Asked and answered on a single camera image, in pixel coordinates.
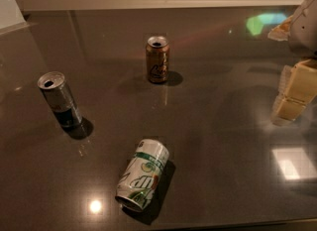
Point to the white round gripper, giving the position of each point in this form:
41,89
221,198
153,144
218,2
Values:
304,32

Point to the brown soda can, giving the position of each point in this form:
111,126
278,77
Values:
157,59

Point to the green white 7up can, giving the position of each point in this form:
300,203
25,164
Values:
138,184

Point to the silver blue energy drink can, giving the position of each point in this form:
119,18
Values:
54,87

